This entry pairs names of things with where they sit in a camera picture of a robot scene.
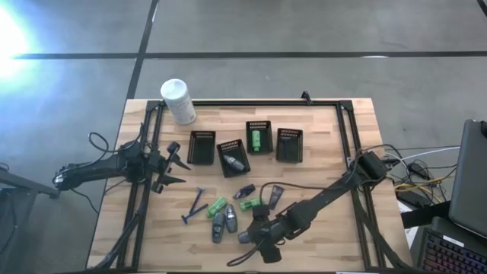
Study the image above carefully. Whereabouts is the small black plug adapter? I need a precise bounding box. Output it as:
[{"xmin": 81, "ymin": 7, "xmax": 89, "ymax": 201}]
[{"xmin": 407, "ymin": 161, "xmax": 430, "ymax": 180}]

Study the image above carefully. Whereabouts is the green travel bottle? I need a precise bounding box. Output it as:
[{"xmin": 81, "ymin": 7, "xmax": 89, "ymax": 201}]
[
  {"xmin": 238, "ymin": 197, "xmax": 262, "ymax": 212},
  {"xmin": 205, "ymin": 196, "xmax": 228, "ymax": 219},
  {"xmin": 251, "ymin": 129, "xmax": 263, "ymax": 152}
]

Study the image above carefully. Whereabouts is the white wipes canister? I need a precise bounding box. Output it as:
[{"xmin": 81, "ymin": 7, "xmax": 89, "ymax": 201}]
[{"xmin": 160, "ymin": 78, "xmax": 197, "ymax": 126}]

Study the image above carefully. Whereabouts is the black toothpaste tube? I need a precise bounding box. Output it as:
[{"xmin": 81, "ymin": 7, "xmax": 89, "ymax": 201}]
[{"xmin": 267, "ymin": 184, "xmax": 285, "ymax": 211}]

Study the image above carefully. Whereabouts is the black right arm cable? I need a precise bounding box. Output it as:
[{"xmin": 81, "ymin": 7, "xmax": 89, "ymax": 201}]
[{"xmin": 226, "ymin": 143, "xmax": 381, "ymax": 268}]

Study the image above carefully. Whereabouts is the black plastic basket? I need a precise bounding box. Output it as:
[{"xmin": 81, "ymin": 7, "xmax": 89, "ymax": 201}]
[
  {"xmin": 245, "ymin": 120, "xmax": 274, "ymax": 155},
  {"xmin": 216, "ymin": 139, "xmax": 252, "ymax": 178},
  {"xmin": 275, "ymin": 127, "xmax": 304, "ymax": 164},
  {"xmin": 186, "ymin": 130, "xmax": 217, "ymax": 166}
]

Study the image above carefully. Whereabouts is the black backlit keyboard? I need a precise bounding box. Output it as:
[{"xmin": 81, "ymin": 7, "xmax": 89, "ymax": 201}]
[{"xmin": 417, "ymin": 217, "xmax": 487, "ymax": 274}]

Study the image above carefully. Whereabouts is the dark blue toothpaste tube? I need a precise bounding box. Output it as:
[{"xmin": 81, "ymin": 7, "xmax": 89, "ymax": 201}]
[{"xmin": 232, "ymin": 183, "xmax": 256, "ymax": 200}]

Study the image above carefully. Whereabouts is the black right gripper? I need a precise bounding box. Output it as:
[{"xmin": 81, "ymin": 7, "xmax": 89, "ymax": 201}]
[{"xmin": 247, "ymin": 204, "xmax": 294, "ymax": 265}]

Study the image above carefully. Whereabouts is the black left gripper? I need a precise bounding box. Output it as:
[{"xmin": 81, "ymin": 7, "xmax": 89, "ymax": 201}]
[{"xmin": 150, "ymin": 141, "xmax": 192, "ymax": 194}]

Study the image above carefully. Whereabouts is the grey laptop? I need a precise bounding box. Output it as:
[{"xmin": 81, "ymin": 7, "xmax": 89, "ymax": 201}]
[{"xmin": 448, "ymin": 119, "xmax": 487, "ymax": 240}]

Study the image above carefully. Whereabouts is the black stand leg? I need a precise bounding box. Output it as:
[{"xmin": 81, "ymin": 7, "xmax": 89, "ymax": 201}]
[{"xmin": 0, "ymin": 163, "xmax": 62, "ymax": 200}]

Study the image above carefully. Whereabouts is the black aluminium table frame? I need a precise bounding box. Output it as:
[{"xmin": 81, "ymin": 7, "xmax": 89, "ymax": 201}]
[{"xmin": 102, "ymin": 99, "xmax": 412, "ymax": 272}]

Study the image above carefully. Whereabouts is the yellow cable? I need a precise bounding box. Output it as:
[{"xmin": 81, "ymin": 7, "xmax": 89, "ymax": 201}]
[{"xmin": 394, "ymin": 175, "xmax": 454, "ymax": 194}]

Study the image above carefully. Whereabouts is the black power adapter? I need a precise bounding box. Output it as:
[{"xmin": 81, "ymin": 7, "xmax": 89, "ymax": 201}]
[{"xmin": 396, "ymin": 190, "xmax": 422, "ymax": 209}]

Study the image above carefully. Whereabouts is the white cable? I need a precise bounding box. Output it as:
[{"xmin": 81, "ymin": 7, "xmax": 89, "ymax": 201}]
[{"xmin": 384, "ymin": 145, "xmax": 461, "ymax": 164}]

